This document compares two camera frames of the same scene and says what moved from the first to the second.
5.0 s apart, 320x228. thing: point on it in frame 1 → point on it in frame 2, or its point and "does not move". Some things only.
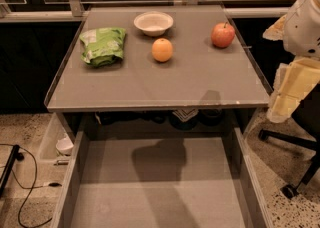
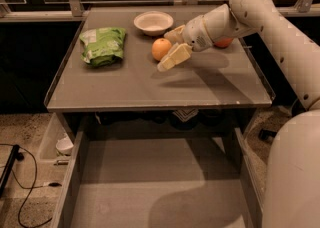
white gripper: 302,30 → 196,35
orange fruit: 162,50 does not move
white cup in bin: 64,146 does not move
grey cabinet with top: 158,70 does not move
